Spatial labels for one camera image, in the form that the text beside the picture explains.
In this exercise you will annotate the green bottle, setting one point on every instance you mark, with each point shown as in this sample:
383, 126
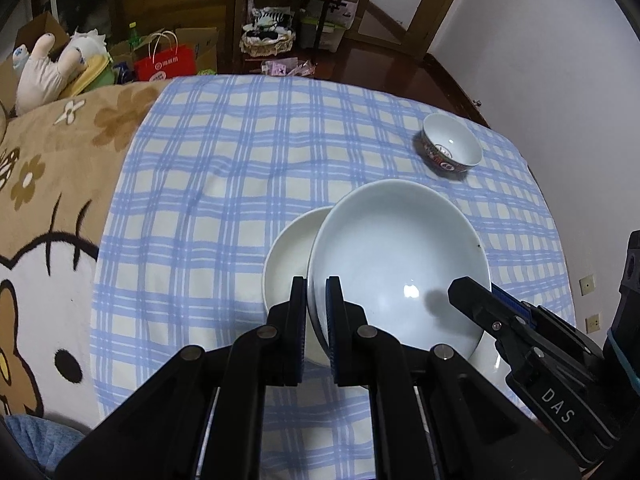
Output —
134, 35

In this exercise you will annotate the red patterned bowl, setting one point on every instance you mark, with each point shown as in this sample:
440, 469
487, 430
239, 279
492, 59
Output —
400, 250
450, 140

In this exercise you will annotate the person's blue trousers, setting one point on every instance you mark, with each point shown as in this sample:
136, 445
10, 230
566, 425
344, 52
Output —
35, 445

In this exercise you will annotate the pink packets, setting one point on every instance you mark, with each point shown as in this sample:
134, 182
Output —
287, 67

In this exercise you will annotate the wicker basket with socks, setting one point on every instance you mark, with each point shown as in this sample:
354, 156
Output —
267, 37

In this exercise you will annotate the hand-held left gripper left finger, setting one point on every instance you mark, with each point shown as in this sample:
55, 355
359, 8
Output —
300, 330

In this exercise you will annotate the brown floral blanket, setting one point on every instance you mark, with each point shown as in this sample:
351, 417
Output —
50, 185

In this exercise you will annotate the brown cardboard box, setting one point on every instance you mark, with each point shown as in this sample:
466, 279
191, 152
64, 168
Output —
202, 45

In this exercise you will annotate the open cardboard box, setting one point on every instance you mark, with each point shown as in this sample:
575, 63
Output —
40, 30

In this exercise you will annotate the white bowl with red label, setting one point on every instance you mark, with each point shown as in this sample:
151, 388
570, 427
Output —
290, 260

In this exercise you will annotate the red paper bag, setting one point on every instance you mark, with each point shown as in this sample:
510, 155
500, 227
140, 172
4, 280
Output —
165, 62

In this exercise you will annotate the blue checked cloth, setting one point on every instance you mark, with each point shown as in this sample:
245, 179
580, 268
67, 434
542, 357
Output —
225, 185

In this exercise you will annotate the yellow green cushion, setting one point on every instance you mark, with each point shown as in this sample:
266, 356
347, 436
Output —
92, 77

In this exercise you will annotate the small side table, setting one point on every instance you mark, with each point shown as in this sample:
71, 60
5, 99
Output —
325, 7

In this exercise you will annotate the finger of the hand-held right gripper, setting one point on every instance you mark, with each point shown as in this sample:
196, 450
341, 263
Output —
475, 302
515, 302

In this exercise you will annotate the wall socket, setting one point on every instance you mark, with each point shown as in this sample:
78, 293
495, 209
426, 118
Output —
595, 322
587, 285

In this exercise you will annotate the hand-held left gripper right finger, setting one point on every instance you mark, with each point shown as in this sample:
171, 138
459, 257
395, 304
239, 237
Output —
331, 330

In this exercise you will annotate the clear plastic storage box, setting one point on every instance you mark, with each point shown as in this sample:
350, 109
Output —
335, 25

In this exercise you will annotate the white plush doll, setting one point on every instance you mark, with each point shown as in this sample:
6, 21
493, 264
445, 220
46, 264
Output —
45, 75

